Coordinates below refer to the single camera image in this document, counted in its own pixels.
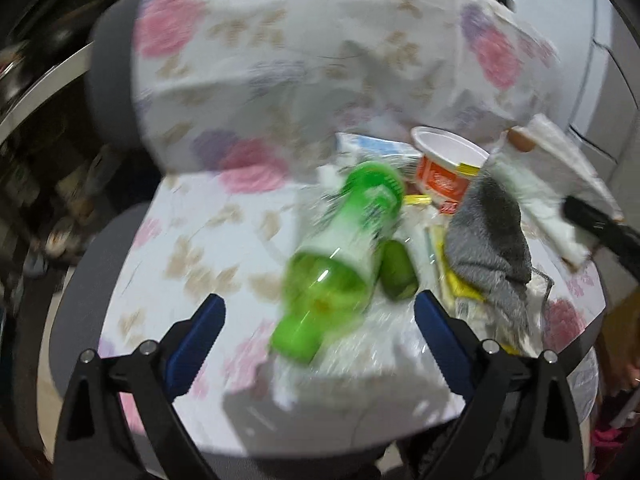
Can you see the orange white instant noodle cup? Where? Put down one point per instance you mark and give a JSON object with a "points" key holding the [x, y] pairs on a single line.
{"points": [[448, 165]]}

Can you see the small blue white milk carton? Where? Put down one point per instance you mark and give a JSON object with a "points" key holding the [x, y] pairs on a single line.
{"points": [[353, 149]]}

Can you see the grey knit sock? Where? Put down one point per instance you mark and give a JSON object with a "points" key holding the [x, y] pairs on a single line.
{"points": [[486, 247]]}

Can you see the white paper towel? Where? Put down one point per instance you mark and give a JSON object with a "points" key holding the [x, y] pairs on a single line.
{"points": [[542, 179]]}

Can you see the grey refrigerator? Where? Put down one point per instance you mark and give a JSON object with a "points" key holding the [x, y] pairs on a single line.
{"points": [[599, 103]]}

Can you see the brown eggshell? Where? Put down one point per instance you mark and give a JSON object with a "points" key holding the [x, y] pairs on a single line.
{"points": [[520, 141]]}

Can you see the green cucumber piece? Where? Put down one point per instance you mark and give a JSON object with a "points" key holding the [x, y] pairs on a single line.
{"points": [[397, 276]]}

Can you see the yellow labelled plastic food bag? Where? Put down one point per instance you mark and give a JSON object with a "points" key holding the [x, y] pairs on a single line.
{"points": [[462, 300]]}

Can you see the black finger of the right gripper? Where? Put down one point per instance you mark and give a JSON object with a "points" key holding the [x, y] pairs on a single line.
{"points": [[620, 239]]}

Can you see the green plastic bottle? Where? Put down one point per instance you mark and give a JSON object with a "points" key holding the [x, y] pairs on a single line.
{"points": [[329, 280]]}

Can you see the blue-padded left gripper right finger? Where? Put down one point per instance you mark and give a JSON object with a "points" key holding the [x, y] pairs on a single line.
{"points": [[519, 419]]}

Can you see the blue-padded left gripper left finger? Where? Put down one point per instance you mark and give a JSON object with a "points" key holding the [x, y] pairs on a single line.
{"points": [[94, 441]]}

